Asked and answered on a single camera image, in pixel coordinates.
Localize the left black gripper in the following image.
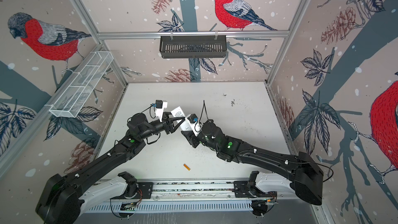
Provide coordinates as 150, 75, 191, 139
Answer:
139, 111, 184, 141

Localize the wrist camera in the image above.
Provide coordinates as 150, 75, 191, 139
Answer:
186, 114, 202, 136
153, 100, 168, 122

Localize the orange battery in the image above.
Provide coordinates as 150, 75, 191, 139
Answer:
183, 164, 191, 171

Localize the white wire mesh basket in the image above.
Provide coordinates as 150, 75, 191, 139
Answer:
49, 51, 114, 118

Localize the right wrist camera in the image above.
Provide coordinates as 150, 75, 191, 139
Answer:
186, 114, 202, 136

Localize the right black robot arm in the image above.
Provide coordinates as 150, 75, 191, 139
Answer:
181, 120, 324, 205

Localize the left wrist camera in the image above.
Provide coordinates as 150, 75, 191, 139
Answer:
153, 100, 168, 122

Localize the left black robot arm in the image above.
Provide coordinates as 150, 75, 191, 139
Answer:
35, 112, 185, 224

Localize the black wall basket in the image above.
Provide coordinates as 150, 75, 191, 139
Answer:
159, 35, 227, 59

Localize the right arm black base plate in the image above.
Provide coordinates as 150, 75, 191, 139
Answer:
232, 181, 277, 199

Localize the white remote control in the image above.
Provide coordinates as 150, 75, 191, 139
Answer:
170, 106, 195, 132

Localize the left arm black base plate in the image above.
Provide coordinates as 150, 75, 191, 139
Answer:
123, 182, 153, 200

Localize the aluminium front rail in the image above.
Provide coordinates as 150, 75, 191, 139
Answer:
86, 178, 321, 202

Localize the white perforated cable duct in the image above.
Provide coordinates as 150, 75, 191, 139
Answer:
87, 200, 253, 214

